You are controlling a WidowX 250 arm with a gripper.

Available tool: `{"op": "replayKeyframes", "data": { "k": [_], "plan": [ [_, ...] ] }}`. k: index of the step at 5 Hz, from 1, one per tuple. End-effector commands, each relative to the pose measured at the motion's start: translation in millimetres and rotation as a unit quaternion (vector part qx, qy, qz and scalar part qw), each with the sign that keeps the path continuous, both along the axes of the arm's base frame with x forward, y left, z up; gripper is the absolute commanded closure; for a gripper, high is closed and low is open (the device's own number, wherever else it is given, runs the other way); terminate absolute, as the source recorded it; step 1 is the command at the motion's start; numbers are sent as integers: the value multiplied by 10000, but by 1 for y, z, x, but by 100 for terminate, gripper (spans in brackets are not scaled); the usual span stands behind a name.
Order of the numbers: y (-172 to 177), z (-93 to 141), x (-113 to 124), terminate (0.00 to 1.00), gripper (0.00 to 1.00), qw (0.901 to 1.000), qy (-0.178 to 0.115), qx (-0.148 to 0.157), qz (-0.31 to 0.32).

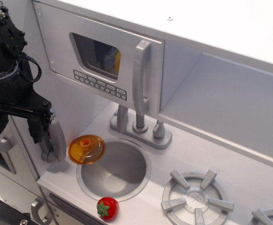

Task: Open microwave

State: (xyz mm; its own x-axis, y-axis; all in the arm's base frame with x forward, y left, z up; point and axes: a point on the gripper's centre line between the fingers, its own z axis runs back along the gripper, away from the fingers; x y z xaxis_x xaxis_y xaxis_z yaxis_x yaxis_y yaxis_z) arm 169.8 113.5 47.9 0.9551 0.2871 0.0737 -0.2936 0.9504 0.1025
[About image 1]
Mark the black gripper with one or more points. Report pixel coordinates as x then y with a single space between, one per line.
33 107

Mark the grey toy microwave door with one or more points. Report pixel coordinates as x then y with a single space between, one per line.
83 50

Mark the silver microwave door handle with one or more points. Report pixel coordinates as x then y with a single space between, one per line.
141 58

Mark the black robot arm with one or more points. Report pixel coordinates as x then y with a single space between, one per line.
17 96

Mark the orange transparent pot lid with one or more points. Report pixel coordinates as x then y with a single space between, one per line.
86 149

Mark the silver sink bowl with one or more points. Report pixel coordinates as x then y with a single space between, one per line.
121 173

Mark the yellow toy corn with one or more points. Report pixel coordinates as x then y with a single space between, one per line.
117 61

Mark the red toy strawberry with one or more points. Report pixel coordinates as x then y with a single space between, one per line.
107 208

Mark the silver toy faucet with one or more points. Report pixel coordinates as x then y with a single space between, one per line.
151 133

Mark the white toy kitchen cabinet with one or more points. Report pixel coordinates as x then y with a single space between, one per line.
216 97

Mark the silver stove burner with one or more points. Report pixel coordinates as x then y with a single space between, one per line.
194 198
261 217

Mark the silver fridge door handle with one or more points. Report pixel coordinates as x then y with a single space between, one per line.
7 140

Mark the silver toy wall phone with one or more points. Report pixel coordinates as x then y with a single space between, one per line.
53 143

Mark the silver oven door handle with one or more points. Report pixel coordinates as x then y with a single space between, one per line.
40 212

